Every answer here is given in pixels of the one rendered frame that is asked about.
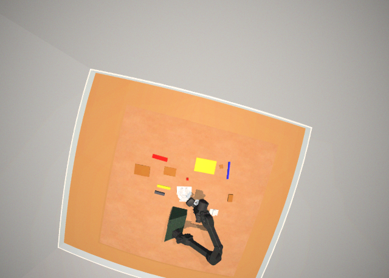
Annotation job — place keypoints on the yellow flat plate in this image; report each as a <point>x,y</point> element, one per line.
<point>205,166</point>

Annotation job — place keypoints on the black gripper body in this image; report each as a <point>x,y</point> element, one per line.
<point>191,202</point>

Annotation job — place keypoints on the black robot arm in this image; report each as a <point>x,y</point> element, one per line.
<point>213,257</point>

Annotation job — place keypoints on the red flat plate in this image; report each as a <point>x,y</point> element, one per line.
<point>160,157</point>

